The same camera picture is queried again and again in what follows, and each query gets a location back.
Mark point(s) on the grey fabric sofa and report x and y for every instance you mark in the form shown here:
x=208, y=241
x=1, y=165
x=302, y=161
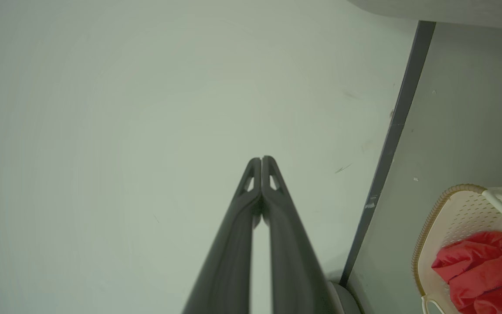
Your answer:
x=451, y=11

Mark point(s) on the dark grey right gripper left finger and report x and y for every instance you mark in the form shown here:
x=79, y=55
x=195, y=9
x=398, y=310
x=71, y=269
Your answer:
x=229, y=244

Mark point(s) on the black wall baseboard strip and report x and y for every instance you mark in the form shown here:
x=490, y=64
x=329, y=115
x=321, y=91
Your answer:
x=401, y=109

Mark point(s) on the cream perforated laundry basket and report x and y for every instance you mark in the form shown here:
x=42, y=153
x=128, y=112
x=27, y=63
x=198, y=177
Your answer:
x=456, y=218

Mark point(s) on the red cloth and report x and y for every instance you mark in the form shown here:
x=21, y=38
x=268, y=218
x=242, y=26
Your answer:
x=477, y=266

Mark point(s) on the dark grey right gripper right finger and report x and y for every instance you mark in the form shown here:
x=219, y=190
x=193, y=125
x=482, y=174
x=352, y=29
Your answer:
x=294, y=261

